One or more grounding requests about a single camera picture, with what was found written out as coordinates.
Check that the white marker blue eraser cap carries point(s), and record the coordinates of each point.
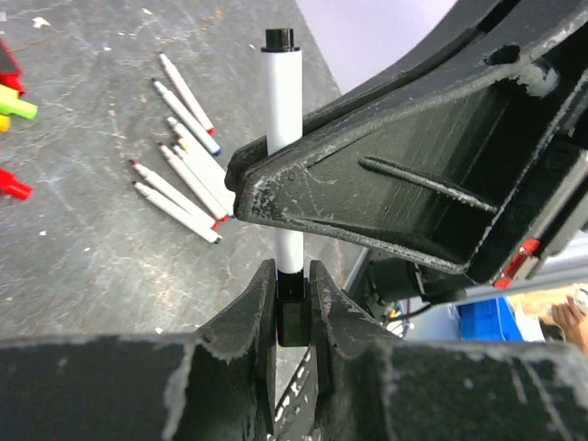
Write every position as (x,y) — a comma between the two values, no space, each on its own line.
(170,208)

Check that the uncapped white marker red end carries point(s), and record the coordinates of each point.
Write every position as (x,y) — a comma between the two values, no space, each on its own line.
(185,92)

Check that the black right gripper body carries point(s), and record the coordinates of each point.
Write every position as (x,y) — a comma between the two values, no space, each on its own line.
(533,40)

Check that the blue crate in background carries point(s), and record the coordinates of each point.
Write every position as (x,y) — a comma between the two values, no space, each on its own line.
(488,320)

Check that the white marker red eraser cap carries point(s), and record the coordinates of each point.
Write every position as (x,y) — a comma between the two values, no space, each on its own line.
(199,190)

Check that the person hand in background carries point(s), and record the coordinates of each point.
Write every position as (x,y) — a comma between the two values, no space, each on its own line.
(572,321)

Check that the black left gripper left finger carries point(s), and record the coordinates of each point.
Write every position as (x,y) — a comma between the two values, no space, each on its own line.
(235,363)

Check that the uncapped white marker blue end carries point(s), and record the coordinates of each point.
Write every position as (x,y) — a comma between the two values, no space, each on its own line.
(188,119)

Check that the white marker yellow cap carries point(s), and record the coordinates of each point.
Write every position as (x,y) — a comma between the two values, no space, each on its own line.
(212,173)

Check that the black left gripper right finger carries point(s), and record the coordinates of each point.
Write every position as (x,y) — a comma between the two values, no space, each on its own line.
(345,341)

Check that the white marker green cap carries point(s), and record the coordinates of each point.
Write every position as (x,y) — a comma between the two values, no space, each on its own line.
(181,131)

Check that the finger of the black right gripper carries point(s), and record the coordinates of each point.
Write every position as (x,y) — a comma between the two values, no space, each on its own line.
(515,189)
(412,126)

